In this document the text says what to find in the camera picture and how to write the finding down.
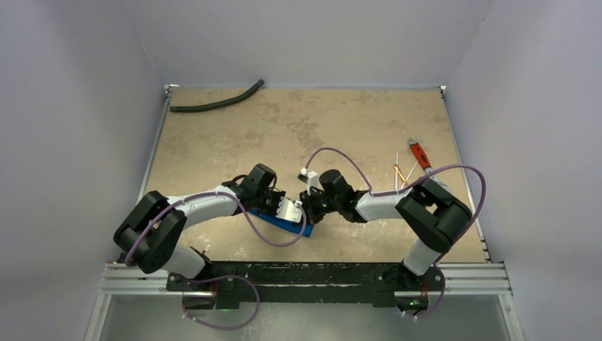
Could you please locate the blue cloth napkin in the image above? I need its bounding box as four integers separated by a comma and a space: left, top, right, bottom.
250, 210, 304, 234

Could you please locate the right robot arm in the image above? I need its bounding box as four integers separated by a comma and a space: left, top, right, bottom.
298, 169, 473, 289

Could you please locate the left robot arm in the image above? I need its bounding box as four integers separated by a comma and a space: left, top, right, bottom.
113, 163, 286, 291

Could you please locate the brown plastic utensil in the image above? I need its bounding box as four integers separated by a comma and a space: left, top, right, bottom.
393, 152, 407, 189

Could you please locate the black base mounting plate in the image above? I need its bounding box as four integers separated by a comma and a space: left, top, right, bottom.
166, 261, 444, 310

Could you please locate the white plastic utensil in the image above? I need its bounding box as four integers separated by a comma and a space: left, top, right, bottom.
405, 161, 419, 183

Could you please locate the black foam tube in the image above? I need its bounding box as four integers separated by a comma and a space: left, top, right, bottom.
169, 79, 265, 114

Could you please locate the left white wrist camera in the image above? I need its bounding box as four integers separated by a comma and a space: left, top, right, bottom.
276, 197, 302, 223

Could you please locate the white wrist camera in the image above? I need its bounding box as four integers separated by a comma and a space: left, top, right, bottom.
276, 197, 302, 223
297, 168, 319, 195

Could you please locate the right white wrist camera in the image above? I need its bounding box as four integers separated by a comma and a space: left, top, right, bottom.
297, 168, 319, 195

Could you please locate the red handled adjustable wrench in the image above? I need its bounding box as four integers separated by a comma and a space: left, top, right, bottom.
407, 138, 432, 173

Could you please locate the aluminium frame rail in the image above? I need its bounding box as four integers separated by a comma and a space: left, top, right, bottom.
99, 262, 511, 297

